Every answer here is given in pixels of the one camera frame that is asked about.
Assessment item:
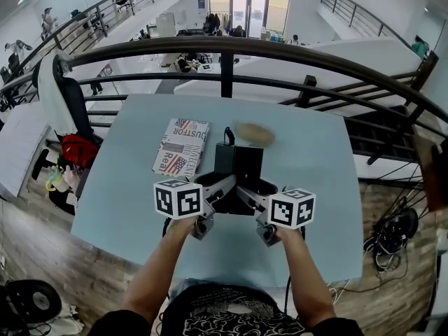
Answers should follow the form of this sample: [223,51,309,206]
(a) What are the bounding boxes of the brown wooden board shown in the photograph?
[412,133,448,214]

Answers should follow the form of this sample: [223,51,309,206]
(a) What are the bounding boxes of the red bag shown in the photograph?
[61,134,99,168]

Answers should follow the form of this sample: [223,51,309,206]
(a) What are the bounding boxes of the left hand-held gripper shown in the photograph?
[153,174,241,242]

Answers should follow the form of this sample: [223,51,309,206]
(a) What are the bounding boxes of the heap of black cables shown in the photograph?
[363,206,421,276]

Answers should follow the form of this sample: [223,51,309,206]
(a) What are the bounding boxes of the white side table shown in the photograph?
[0,101,52,200]

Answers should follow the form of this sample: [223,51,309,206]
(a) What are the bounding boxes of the glass entrance door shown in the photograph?
[230,0,270,39]

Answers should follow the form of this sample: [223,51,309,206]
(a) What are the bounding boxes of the black desk telephone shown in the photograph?
[194,127,280,217]

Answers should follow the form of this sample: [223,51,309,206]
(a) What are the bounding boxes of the black office chair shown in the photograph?
[31,53,104,216]

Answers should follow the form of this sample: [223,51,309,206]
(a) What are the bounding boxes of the dark balcony railing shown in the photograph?
[0,0,181,83]
[319,0,414,48]

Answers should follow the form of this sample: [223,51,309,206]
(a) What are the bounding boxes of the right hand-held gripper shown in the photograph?
[236,183,317,249]

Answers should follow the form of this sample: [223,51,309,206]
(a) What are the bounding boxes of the person's right forearm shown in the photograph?
[275,226,337,328]

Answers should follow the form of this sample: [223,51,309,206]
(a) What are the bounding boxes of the yellow green toy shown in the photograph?
[45,164,68,193]

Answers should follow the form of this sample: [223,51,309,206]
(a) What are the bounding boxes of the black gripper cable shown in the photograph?
[283,274,293,316]

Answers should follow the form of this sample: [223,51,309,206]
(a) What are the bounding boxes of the person's black printed shirt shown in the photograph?
[87,282,365,336]

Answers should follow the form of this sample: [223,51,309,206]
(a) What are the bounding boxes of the person's left forearm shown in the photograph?
[123,218,197,326]

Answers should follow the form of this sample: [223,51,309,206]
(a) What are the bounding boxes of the black staircase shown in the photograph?
[279,50,440,188]

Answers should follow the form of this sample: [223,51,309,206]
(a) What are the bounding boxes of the flag print cardboard box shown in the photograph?
[151,118,210,179]

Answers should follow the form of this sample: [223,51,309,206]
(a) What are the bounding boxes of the brown oval bread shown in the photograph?
[234,121,276,148]

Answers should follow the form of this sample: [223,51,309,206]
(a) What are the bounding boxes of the dark curved metal railing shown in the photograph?
[0,36,448,143]

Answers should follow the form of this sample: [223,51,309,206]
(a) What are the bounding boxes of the black round chair base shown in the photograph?
[4,279,63,326]

